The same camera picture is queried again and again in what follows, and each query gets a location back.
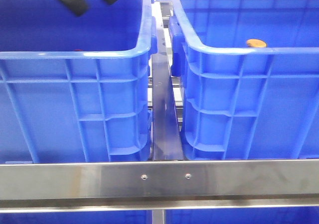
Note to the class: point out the left blue plastic bin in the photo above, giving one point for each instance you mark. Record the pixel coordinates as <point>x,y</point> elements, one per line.
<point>58,105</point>

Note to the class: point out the right blue plastic bin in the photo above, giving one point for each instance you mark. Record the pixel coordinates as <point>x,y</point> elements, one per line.
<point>241,102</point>

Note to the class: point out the steel front shelf rail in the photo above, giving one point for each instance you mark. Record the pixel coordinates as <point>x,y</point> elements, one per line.
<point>87,187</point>

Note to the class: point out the lower left blue bin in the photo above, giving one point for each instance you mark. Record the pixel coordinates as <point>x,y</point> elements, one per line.
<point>107,217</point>

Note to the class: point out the lower right blue bin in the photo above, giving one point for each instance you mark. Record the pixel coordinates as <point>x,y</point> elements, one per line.
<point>284,215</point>

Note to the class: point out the blue plastic bin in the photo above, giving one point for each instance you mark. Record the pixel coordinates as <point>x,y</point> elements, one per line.
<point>58,105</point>
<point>241,102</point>

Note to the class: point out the steel centre divider bar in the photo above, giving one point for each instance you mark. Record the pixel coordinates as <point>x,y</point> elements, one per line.
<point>166,139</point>

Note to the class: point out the yellow mushroom push button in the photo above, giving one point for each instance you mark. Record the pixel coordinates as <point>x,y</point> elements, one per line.
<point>256,43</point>

